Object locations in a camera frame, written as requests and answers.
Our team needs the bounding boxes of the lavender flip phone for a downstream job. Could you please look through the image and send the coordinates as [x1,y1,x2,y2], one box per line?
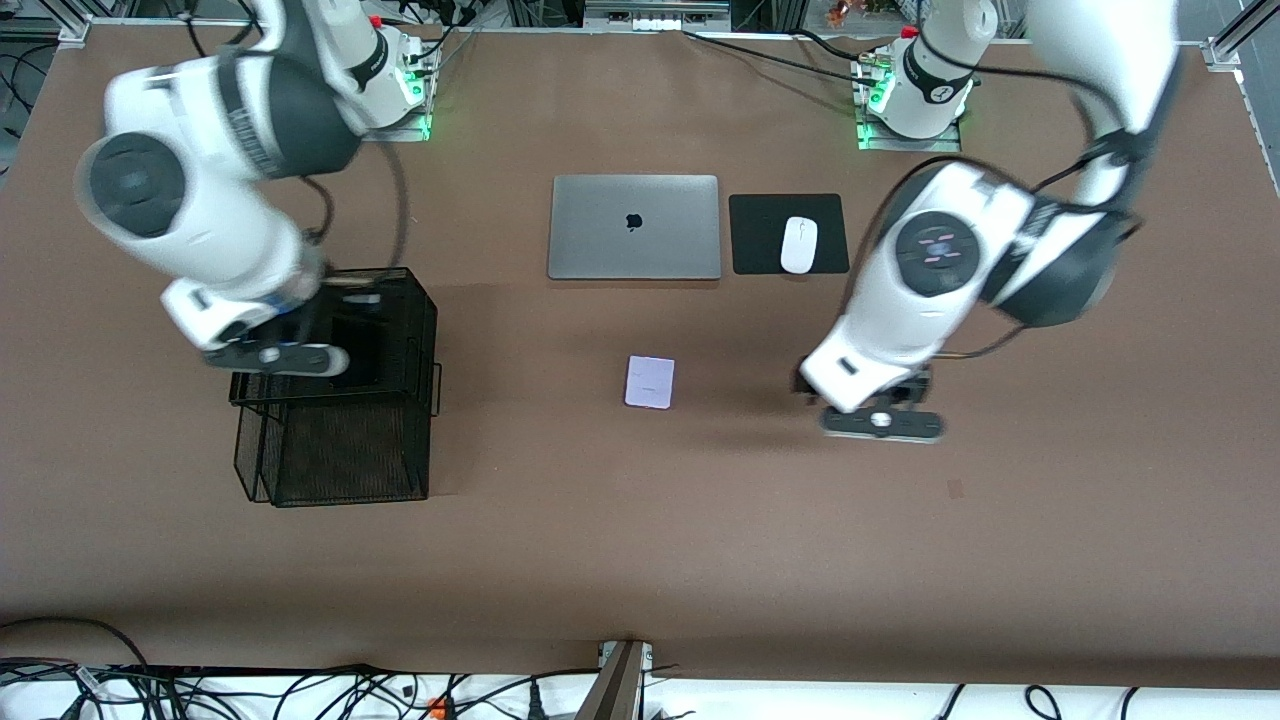
[625,355,676,411]

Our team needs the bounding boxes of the black mesh two-tier organizer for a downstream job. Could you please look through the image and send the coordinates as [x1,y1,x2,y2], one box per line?
[228,267,446,506]

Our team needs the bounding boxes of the white computer mouse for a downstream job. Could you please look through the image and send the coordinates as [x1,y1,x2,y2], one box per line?
[780,216,819,275]

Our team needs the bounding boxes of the black mouse pad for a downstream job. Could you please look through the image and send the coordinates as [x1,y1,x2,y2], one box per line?
[728,193,851,276]

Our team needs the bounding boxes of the silver closed laptop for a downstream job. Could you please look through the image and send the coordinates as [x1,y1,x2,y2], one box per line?
[547,175,722,281]

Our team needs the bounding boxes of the long black power strip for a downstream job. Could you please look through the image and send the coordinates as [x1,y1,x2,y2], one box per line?
[120,662,371,681]

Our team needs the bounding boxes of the white socket power strip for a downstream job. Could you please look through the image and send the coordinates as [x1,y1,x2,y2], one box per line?
[583,0,733,33]

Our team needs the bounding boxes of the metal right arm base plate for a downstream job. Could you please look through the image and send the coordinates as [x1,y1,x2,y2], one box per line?
[362,30,434,143]

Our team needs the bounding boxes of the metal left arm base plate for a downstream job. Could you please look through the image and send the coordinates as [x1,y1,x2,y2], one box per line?
[857,55,963,153]

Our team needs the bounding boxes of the black cable across table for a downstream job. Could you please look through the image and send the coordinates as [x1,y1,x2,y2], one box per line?
[683,30,873,85]

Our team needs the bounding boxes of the grey metal table bracket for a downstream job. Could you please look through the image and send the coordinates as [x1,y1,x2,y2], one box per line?
[575,640,656,720]

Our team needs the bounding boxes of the looped dark floor cable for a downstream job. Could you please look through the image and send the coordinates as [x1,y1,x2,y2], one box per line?
[0,615,151,673]

